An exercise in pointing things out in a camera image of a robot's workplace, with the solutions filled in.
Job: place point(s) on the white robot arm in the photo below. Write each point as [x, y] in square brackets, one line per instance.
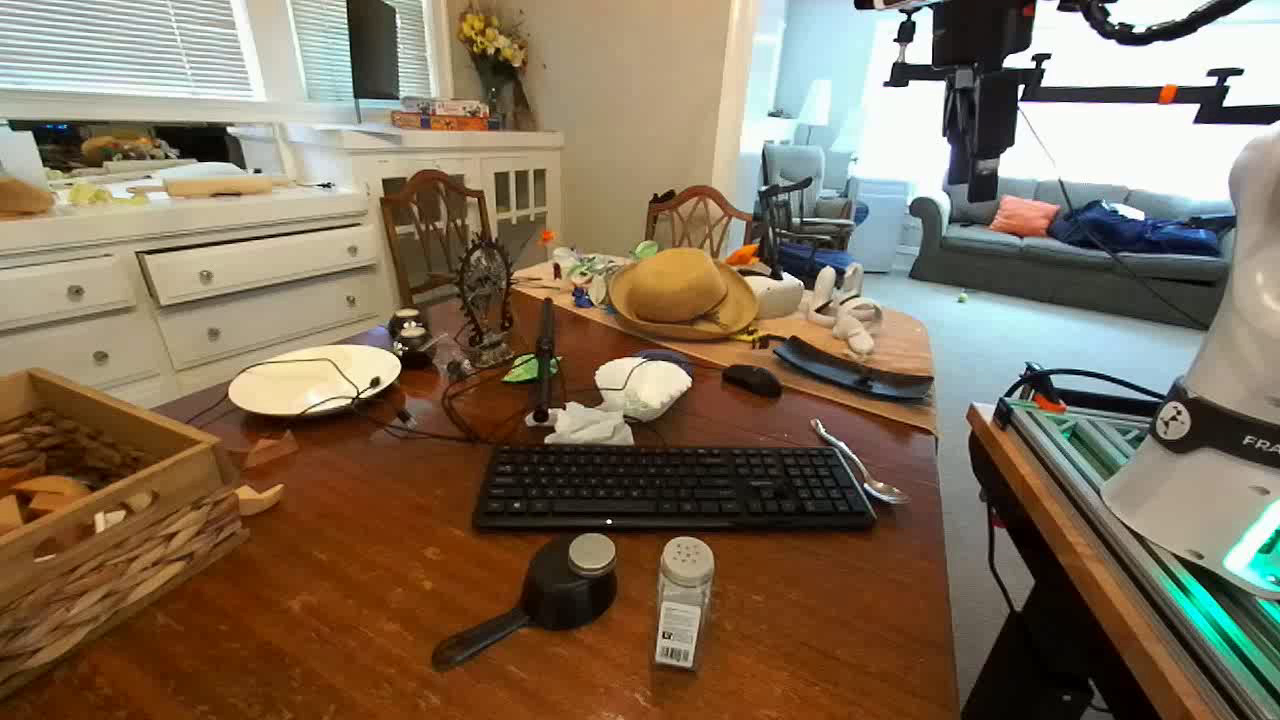
[1242, 333]

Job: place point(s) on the clear shaker bottle white lid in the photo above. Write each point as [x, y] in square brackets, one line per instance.
[687, 603]

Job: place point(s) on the white coffee filter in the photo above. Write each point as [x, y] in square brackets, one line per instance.
[641, 390]

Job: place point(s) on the straw hat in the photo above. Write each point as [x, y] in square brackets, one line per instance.
[683, 286]

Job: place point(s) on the crumpled white tissue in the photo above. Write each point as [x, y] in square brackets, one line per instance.
[584, 426]

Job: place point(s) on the black computer mouse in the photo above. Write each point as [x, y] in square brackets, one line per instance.
[752, 381]

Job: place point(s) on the green paper piece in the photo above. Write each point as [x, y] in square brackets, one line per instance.
[522, 368]

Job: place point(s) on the black keyboard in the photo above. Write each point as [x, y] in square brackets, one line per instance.
[667, 487]

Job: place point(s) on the brown wooden chair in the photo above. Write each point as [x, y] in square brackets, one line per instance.
[697, 220]

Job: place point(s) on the white sandals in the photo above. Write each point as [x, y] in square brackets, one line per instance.
[852, 320]

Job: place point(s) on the grey armchair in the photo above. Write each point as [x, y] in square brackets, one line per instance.
[807, 202]

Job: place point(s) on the small dark round jar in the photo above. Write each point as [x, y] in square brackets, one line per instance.
[411, 338]

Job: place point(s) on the black measuring scoop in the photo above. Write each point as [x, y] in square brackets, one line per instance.
[567, 594]

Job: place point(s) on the dark carved wooden chair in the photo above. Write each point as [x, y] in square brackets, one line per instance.
[425, 232]

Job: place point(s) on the metal spoon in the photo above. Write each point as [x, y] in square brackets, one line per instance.
[875, 481]

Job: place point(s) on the tan table runner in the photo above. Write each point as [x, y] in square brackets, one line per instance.
[906, 346]

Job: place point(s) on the white glass-door cabinet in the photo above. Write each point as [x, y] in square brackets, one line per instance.
[440, 166]

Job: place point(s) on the yellow flowers in vase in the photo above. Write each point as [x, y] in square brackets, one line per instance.
[492, 45]

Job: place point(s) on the white plate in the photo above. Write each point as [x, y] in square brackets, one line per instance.
[284, 385]

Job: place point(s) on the small wooden piece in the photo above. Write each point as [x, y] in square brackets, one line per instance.
[263, 496]
[269, 450]

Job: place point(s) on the orange pillow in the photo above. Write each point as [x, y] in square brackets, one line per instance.
[1026, 218]

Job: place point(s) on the white drawer dresser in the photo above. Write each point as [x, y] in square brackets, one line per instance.
[243, 265]

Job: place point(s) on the grey sofa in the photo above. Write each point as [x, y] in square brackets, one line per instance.
[1053, 274]

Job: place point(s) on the robot mounting stand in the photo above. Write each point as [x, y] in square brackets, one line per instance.
[1066, 585]

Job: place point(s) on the blue blanket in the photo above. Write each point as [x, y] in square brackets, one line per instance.
[1133, 232]

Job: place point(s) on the wicker basket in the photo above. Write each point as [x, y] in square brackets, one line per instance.
[120, 560]

